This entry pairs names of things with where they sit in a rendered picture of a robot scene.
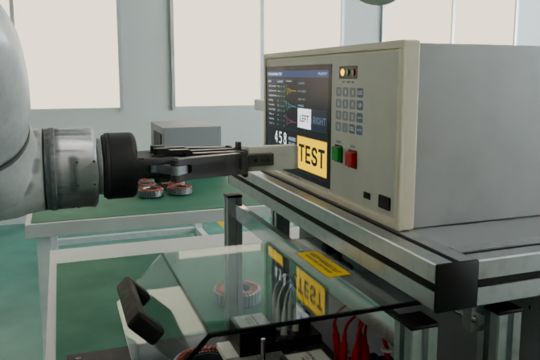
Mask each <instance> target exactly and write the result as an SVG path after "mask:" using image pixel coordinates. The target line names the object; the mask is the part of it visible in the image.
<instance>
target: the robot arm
mask: <svg viewBox="0 0 540 360"><path fill-rule="evenodd" d="M30 115H31V95H30V87H29V80H28V74H27V66H26V62H25V58H24V54H23V48H22V44H21V42H20V39H19V36H18V33H17V31H16V29H15V27H14V24H13V23H12V21H11V20H10V17H9V15H8V14H7V12H6V11H5V10H4V8H3V7H2V5H1V4H0V221H2V220H8V219H17V218H19V217H22V216H24V215H28V214H31V213H34V212H37V211H47V210H53V211H57V210H58V209H68V208H75V207H77V208H81V207H96V206H97V205H98V202H99V194H103V195H104V197H105V198H107V199H115V198H133V197H135V196H136V195H137V192H138V181H139V179H140V178H152V179H154V182H169V181H171V182H173V183H179V182H184V181H188V180H192V179H200V178H213V177H221V176H228V175H236V174H242V176H243V177H245V178H246V177H248V172H249V171H263V170H289V169H297V168H298V145H295V144H283V145H249V146H243V147H242V149H241V141H236V142H235V147H234V148H232V146H230V145H226V146H192V147H184V146H164V145H151V146H150V150H144V151H137V143H136V139H135V136H134V135H133V134H132V133H129V132H127V133H104V134H103V135H101V136H100V138H96V133H95V130H94V129H93V128H91V127H84V128H57V129H55V128H47V129H33V128H31V126H30V125H29V120H30Z"/></svg>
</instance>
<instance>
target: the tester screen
mask: <svg viewBox="0 0 540 360"><path fill-rule="evenodd" d="M297 108H307V109H313V110H320V111H326V112H327V133H320V132H317V131H312V130H308V129H302V128H297ZM267 109H268V145H278V144H276V143H274V129H278V130H281V131H285V132H288V144H295V145H297V135H298V136H302V137H307V138H311V139H314V140H319V141H324V142H327V173H328V116H329V70H308V71H271V72H267ZM293 170H296V171H299V172H301V173H303V174H307V175H308V176H311V177H313V178H316V179H319V180H321V181H323V182H327V175H326V178H323V177H321V176H318V175H316V174H312V173H310V172H308V171H305V170H302V169H299V168H297V169H293Z"/></svg>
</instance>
